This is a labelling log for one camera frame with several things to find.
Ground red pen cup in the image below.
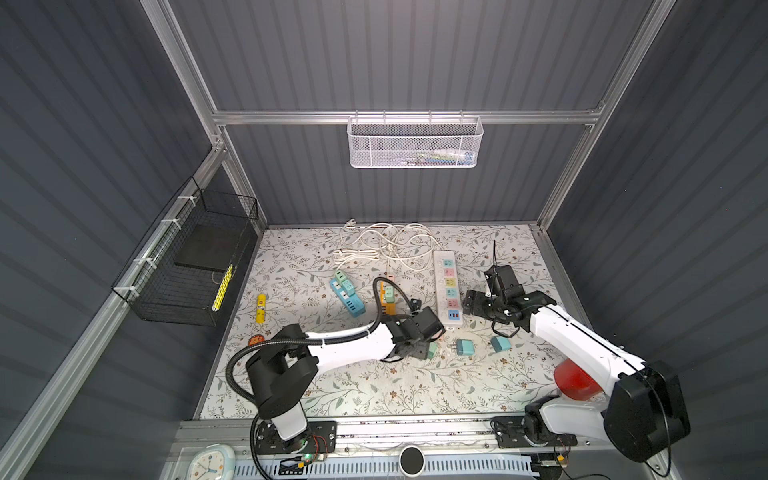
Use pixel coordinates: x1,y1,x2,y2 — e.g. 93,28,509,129
554,359,603,401

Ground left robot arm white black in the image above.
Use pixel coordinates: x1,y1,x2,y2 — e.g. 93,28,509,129
225,276,446,443

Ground blue power strip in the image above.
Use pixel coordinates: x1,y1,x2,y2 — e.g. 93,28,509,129
330,278,365,317

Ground orange power strip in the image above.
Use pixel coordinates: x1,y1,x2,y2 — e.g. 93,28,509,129
378,282,396,315

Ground white clock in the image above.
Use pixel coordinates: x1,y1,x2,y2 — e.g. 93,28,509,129
184,444,236,480

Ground red round badge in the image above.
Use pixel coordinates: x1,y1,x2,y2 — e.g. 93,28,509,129
248,334,265,345

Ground white wire basket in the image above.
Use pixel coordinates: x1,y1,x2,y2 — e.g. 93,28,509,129
346,116,484,169

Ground black wire basket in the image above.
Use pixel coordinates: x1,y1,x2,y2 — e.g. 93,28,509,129
112,180,260,327

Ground yellow tube on mat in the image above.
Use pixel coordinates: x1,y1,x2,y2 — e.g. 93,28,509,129
255,294,267,324

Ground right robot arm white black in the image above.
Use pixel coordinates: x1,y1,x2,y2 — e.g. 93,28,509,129
462,265,691,463

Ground floral table mat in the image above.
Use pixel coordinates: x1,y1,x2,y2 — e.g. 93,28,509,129
196,224,562,419

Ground white tangled power cable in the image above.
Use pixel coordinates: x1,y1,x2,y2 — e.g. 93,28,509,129
331,218,445,277

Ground yellow marker in basket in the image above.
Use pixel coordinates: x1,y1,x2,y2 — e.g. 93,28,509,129
211,264,235,312

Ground white power strip pastel sockets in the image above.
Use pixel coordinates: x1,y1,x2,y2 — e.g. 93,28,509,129
433,250,463,329

